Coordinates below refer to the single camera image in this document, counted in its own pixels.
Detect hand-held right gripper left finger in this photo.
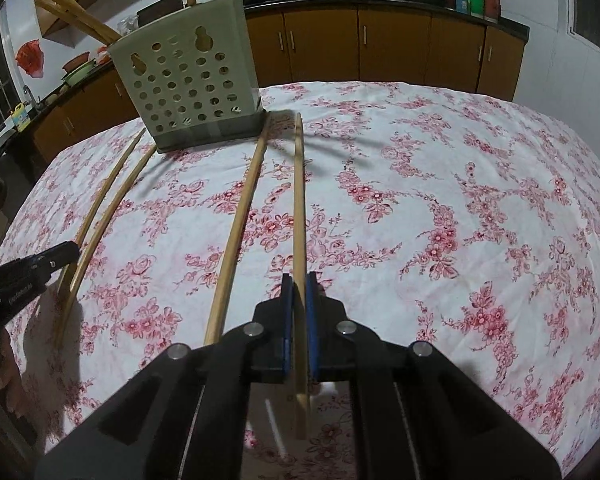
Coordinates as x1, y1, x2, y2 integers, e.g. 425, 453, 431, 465
32, 272, 297, 480

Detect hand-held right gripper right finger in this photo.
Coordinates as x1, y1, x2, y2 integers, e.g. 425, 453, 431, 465
305, 271, 564, 480

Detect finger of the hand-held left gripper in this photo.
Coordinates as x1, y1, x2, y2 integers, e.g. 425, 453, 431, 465
27, 241, 81, 277

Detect grey perforated utensil holder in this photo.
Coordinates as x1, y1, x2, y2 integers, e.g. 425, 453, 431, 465
107, 0, 269, 155

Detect yellow detergent bottle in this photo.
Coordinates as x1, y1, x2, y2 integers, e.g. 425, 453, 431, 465
11, 101, 32, 134

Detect pink floral tablecloth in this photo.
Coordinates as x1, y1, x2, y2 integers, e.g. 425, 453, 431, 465
0, 80, 600, 480

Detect red basin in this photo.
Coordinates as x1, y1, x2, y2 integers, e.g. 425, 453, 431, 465
62, 51, 94, 72

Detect red plastic bag on hook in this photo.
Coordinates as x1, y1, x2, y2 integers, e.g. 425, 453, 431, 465
15, 38, 46, 79

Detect wooden base cabinets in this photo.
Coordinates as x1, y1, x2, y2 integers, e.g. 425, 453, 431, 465
30, 2, 526, 162

